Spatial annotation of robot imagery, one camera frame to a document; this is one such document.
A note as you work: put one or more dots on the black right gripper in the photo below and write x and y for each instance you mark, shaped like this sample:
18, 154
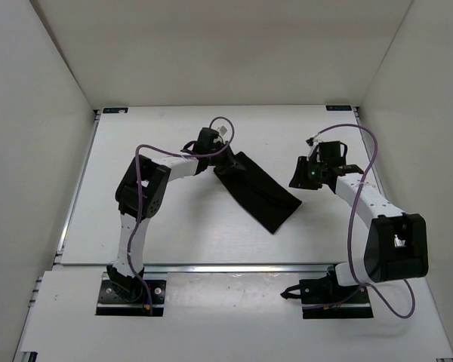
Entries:
300, 179

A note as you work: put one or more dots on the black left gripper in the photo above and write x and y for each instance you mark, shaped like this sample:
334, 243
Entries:
230, 163

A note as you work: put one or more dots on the black skirt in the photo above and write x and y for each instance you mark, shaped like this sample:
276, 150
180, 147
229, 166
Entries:
257, 192

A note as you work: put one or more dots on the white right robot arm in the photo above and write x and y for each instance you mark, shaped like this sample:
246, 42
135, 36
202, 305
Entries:
396, 246

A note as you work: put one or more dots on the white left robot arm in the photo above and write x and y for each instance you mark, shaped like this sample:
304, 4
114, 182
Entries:
140, 195

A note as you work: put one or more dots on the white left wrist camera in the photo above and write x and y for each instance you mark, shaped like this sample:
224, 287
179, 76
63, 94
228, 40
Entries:
222, 130

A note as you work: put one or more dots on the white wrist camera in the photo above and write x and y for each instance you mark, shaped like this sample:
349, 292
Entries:
313, 143
222, 130

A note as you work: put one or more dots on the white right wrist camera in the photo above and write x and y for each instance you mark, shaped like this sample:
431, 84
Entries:
313, 143

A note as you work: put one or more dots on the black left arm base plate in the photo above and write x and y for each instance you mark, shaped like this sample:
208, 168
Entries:
113, 300

